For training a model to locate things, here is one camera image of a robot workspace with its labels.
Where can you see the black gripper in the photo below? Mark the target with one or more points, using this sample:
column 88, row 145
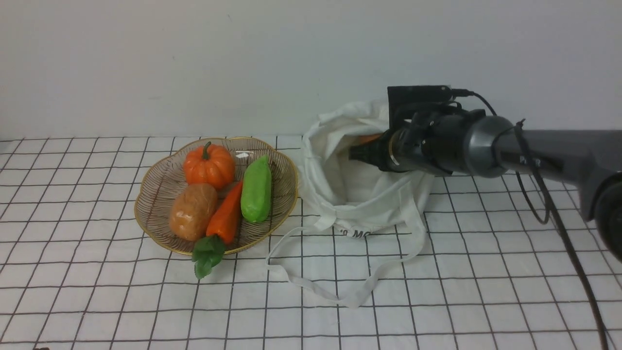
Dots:
column 430, row 140

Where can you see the round brown onion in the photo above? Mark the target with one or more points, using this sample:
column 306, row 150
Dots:
column 368, row 138

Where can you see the white cloth tote bag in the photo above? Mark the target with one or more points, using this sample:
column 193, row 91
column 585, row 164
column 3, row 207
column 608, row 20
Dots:
column 355, row 198

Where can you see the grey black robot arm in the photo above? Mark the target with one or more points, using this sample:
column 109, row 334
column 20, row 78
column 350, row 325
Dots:
column 590, row 160

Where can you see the green pepper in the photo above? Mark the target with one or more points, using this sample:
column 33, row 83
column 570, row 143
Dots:
column 257, row 190

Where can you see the small orange pumpkin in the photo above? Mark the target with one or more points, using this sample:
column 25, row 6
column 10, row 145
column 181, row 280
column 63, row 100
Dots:
column 211, row 164

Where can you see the brown potato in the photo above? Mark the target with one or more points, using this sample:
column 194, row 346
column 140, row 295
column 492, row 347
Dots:
column 192, row 211

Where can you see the orange carrot with leaves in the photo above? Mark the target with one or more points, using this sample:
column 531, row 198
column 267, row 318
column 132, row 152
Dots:
column 220, row 233

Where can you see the white black grid tablecloth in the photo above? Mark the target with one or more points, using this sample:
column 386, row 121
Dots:
column 78, row 273

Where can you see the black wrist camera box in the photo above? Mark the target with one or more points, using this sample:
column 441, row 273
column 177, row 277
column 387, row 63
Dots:
column 402, row 98

